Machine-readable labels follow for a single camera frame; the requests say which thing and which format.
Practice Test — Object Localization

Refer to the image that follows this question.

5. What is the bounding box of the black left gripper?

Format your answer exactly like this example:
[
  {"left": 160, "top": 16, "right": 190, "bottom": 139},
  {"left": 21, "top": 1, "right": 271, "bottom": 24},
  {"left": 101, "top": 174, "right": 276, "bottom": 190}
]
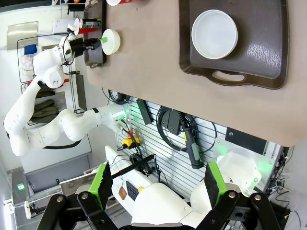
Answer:
[{"left": 71, "top": 36, "right": 109, "bottom": 58}]

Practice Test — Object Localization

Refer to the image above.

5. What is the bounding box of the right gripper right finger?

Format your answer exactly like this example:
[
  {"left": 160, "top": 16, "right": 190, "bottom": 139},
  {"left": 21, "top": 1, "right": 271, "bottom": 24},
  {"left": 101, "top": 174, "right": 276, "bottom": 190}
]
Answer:
[{"left": 195, "top": 161, "right": 281, "bottom": 230}]

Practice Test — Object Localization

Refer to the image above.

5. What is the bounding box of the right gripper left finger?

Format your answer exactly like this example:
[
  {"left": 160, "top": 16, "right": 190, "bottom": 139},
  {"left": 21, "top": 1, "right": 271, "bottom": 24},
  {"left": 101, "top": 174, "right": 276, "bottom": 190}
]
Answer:
[{"left": 35, "top": 161, "right": 119, "bottom": 230}]

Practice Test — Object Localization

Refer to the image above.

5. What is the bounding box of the white plastic bowl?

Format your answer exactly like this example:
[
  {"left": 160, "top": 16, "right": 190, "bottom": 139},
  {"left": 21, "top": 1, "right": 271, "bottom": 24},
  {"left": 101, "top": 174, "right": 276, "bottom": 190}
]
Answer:
[{"left": 101, "top": 28, "right": 121, "bottom": 56}]

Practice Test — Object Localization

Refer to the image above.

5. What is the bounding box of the black drink can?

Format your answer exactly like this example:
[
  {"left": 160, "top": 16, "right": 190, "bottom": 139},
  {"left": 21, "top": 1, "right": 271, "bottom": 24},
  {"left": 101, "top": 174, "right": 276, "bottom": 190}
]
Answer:
[{"left": 82, "top": 18, "right": 103, "bottom": 29}]

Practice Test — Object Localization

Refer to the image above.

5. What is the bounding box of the pale grey-white plastic bowl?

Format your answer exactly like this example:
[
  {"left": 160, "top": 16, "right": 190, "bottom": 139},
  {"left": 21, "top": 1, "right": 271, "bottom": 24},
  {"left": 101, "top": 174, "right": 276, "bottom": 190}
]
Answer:
[{"left": 191, "top": 9, "right": 239, "bottom": 60}]

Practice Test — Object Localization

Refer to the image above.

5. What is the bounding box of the dark brown plastic tray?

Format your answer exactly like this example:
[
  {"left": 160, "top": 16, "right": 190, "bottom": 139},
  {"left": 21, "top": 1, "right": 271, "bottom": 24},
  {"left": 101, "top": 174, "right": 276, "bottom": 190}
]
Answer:
[
  {"left": 83, "top": 0, "right": 107, "bottom": 69},
  {"left": 178, "top": 0, "right": 289, "bottom": 90}
]

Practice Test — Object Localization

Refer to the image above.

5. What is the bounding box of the white desk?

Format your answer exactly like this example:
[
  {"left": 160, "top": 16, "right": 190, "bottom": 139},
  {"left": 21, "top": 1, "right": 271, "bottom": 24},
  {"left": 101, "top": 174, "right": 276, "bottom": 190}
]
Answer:
[{"left": 104, "top": 145, "right": 192, "bottom": 217}]

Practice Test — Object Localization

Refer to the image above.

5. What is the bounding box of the black keyboard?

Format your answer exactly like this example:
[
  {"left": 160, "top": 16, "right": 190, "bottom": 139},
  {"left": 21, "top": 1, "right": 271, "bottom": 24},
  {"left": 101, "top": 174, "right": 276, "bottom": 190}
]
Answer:
[{"left": 125, "top": 180, "right": 140, "bottom": 202}]

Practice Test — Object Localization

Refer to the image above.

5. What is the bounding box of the black rod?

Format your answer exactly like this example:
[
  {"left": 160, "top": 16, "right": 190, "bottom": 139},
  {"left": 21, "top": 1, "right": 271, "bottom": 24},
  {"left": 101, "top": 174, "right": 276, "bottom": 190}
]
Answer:
[{"left": 111, "top": 153, "right": 157, "bottom": 179}]

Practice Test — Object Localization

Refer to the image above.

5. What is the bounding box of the yellow emergency stop button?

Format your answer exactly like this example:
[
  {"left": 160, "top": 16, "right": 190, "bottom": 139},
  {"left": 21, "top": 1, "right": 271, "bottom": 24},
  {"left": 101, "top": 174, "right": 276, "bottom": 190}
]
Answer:
[{"left": 122, "top": 136, "right": 140, "bottom": 150}]

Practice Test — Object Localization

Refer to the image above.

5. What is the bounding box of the black rectangular plate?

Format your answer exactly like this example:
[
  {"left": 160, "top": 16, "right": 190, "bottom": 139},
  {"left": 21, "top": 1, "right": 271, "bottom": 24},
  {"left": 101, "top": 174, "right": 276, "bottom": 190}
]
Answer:
[{"left": 225, "top": 126, "right": 268, "bottom": 154}]

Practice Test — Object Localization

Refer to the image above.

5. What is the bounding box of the grey box with green light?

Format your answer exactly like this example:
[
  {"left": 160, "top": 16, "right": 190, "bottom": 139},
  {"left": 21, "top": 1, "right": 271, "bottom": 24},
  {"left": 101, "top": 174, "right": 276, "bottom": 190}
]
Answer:
[{"left": 10, "top": 167, "right": 31, "bottom": 207}]

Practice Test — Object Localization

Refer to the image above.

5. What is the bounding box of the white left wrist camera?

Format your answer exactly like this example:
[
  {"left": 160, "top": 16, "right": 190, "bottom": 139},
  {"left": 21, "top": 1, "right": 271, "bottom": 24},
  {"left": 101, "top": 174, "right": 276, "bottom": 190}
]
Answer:
[{"left": 66, "top": 23, "right": 76, "bottom": 43}]

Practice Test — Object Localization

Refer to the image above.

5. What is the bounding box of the black handheld enabling switch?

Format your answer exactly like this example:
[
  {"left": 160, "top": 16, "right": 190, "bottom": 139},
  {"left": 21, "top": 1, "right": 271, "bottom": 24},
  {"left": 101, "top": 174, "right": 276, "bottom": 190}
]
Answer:
[{"left": 181, "top": 114, "right": 203, "bottom": 170}]

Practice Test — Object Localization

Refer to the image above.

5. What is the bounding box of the grey slatted wall panel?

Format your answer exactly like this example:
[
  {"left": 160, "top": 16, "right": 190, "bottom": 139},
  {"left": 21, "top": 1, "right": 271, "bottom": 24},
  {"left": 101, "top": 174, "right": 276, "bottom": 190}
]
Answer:
[{"left": 116, "top": 95, "right": 284, "bottom": 200}]

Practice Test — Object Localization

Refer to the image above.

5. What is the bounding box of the coiled black cable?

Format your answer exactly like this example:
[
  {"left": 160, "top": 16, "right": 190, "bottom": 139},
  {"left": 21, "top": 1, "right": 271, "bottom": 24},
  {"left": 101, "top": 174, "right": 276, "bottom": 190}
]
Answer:
[{"left": 156, "top": 106, "right": 217, "bottom": 152}]

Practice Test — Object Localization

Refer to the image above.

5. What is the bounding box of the wide black bracket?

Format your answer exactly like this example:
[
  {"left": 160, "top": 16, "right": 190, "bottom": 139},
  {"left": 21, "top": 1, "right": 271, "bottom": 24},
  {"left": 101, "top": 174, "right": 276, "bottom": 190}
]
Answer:
[{"left": 165, "top": 108, "right": 181, "bottom": 135}]

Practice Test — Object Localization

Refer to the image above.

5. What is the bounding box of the grey metal wall box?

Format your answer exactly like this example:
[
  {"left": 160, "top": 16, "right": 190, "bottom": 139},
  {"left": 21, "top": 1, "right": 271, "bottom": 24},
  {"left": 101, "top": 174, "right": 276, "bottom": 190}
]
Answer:
[{"left": 7, "top": 21, "right": 39, "bottom": 51}]

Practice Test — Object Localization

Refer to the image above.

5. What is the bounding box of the narrow black bracket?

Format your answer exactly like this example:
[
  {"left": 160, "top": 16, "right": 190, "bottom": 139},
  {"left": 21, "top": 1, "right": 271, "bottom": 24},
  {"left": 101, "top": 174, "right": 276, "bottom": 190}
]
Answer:
[{"left": 136, "top": 99, "right": 154, "bottom": 125}]

